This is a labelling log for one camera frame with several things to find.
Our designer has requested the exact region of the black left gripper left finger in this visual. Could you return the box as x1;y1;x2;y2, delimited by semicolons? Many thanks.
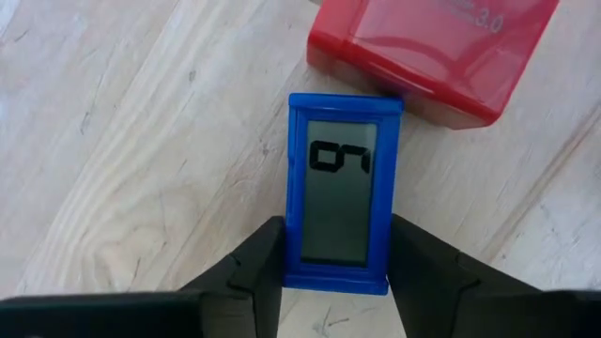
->
180;215;286;338

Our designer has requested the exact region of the blue digital timer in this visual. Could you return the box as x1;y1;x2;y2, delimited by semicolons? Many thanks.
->
283;92;405;297

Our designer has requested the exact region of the red wall charger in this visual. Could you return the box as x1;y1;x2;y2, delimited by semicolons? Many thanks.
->
305;0;561;131

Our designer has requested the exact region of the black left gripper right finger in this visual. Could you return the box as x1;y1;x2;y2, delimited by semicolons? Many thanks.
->
388;214;541;338

